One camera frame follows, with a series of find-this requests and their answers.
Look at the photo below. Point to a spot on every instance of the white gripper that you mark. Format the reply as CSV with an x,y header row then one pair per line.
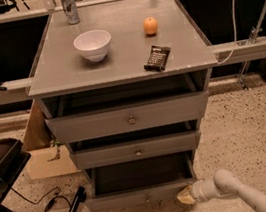
x,y
197,191

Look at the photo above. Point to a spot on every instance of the grey bottom drawer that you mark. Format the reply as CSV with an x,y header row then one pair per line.
x,y
137,182

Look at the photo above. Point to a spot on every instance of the grey drawer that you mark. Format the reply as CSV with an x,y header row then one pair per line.
x,y
137,182
122,119
136,150

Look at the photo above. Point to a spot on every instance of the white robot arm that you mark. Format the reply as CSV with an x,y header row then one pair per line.
x,y
223,185

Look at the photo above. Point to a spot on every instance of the grey middle drawer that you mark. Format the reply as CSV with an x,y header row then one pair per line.
x,y
136,150

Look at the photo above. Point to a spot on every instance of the grey drawer cabinet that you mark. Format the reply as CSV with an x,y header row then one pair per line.
x,y
67,84

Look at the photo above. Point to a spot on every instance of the grey top drawer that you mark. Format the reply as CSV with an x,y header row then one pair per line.
x,y
122,119

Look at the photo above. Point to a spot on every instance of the black snack bar packet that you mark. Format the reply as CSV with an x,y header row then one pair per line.
x,y
158,58

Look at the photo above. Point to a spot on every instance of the cardboard box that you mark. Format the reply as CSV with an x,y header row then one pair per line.
x,y
48,158

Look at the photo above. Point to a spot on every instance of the orange fruit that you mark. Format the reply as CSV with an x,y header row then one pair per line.
x,y
150,25

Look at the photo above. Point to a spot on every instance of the white bowl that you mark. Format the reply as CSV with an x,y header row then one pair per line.
x,y
93,45

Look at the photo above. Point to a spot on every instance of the silver drink can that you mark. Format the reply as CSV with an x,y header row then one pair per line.
x,y
71,12

